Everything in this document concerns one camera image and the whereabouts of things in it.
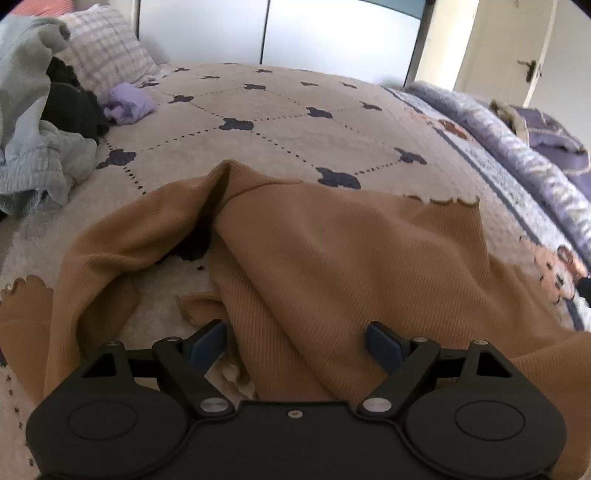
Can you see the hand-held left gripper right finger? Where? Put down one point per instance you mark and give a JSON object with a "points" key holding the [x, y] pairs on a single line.
{"points": [[381, 347]]}

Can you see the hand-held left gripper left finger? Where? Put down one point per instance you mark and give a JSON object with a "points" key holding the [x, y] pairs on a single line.
{"points": [[207, 345]]}

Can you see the brown ribbed top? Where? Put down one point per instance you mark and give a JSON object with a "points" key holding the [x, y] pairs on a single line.
{"points": [[323, 254]]}

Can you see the purple patterned quilt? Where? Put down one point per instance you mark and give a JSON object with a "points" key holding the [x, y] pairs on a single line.
{"points": [[531, 152]]}

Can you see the beige bear print blanket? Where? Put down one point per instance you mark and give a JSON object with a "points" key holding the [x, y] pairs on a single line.
{"points": [[277, 106]]}

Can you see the small purple garment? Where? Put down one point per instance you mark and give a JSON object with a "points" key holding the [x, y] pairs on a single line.
{"points": [[127, 104]]}

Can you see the small beige cloth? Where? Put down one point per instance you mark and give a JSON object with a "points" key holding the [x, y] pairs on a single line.
{"points": [[508, 115]]}

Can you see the black garment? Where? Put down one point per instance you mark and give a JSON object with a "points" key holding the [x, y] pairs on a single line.
{"points": [[69, 104]]}

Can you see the plaid pillow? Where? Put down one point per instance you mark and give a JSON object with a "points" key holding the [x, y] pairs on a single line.
{"points": [[101, 50]]}

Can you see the white wardrobe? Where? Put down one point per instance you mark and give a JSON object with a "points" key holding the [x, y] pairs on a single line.
{"points": [[300, 32]]}

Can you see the cream door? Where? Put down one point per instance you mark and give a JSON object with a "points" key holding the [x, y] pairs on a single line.
{"points": [[508, 46]]}

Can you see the light grey garment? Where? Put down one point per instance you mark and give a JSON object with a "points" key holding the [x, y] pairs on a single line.
{"points": [[27, 69]]}

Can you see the pink cloth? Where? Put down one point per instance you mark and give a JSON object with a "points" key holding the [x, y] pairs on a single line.
{"points": [[41, 5]]}

